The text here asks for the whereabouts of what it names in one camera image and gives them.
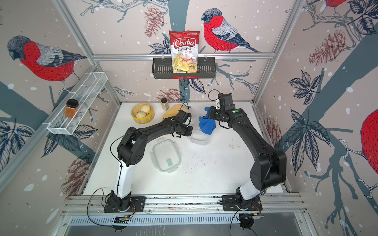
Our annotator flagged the white bun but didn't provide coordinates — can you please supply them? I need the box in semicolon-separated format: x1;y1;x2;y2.
135;111;147;119
140;104;151;114

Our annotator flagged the small spice jar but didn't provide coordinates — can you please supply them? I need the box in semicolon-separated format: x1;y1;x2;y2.
160;98;169;111

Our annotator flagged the clear lunch box lid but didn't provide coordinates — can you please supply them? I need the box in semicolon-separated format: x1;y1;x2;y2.
151;139;182;173

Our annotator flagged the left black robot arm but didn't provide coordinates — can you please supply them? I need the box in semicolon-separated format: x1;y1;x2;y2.
104;110;193;213

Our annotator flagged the white wire shelf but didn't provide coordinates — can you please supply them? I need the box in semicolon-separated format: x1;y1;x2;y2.
47;72;108;135

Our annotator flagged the yellow bamboo steamer basket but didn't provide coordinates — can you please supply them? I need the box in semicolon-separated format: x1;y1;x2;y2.
131;103;155;124

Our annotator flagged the yellow lunch box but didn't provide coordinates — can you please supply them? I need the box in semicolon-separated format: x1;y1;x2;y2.
161;105;189;121

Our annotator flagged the red cassava chips bag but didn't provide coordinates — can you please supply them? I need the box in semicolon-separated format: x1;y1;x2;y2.
169;30;200;73

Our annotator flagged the aluminium mounting rail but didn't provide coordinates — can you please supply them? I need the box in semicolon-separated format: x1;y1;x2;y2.
61;193;308;216

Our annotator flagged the clear plastic lunch box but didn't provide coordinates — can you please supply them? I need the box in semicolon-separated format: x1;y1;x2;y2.
190;129;210;146

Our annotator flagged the right white bun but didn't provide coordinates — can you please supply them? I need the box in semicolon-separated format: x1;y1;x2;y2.
140;104;151;114

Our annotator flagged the orange jar black lid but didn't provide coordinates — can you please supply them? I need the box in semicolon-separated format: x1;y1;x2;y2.
65;99;79;119

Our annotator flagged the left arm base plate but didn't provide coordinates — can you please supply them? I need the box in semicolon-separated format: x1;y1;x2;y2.
104;195;146;213

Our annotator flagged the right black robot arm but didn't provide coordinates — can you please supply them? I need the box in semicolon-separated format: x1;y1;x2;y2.
208;92;287;209

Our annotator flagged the black wall basket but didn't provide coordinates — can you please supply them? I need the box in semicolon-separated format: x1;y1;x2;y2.
152;56;216;79

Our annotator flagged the left white bun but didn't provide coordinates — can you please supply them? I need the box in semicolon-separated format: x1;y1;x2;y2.
135;111;147;119

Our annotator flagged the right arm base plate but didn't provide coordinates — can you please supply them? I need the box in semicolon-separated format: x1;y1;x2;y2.
220;194;263;212

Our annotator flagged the blue cleaning cloth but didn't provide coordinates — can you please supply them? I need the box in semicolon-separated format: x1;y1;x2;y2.
198;107;216;135

